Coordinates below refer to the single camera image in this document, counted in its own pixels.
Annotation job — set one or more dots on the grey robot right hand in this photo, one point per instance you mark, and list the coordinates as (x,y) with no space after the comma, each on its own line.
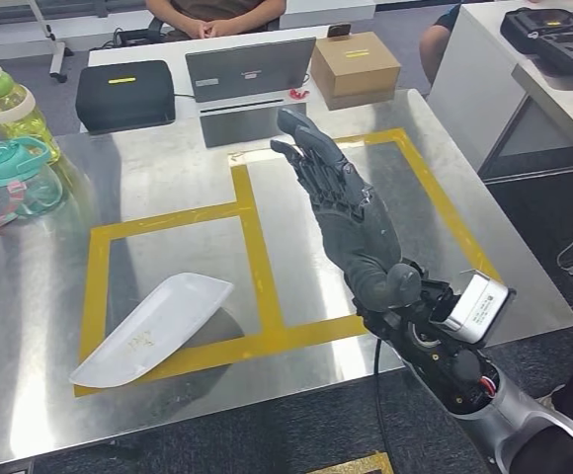
(360,235)

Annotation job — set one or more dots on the white plastic car part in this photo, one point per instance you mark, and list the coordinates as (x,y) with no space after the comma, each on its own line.
(153,327)

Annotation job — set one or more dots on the yellow workbench tape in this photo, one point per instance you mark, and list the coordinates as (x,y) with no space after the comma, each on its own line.
(257,248)

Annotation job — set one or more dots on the steel workbench table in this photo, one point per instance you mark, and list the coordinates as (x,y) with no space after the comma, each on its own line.
(563,104)
(168,176)

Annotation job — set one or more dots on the small red clip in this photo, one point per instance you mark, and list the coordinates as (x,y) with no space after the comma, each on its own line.
(298,93)

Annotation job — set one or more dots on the cardboard box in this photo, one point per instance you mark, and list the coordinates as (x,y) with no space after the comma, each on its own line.
(355,69)

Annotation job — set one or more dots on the seated person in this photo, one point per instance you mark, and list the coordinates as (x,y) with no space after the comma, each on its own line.
(434,52)
(215,16)

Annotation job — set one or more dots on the white desk side panel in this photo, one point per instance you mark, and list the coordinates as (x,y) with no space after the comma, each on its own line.
(474,85)

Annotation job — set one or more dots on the grey laptop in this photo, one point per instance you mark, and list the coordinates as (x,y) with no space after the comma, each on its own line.
(251,69)

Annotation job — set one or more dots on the yellow floor tape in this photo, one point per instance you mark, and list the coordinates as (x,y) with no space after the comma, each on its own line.
(351,466)

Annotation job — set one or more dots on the black equipment case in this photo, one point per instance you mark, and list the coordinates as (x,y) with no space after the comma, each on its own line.
(553,36)

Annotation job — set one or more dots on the black carrying case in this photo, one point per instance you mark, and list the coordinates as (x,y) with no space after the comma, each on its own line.
(125,98)

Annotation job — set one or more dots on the white desk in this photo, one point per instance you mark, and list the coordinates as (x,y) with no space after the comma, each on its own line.
(133,52)

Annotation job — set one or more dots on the white stand leg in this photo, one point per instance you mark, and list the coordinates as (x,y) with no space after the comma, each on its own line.
(57,55)

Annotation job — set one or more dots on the teal water bottle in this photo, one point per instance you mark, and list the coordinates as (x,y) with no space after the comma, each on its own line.
(20,176)

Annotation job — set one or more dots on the yellow-green water bottle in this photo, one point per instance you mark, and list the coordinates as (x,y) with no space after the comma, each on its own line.
(14,111)

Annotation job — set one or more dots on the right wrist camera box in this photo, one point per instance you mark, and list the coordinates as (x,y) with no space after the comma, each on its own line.
(474,307)

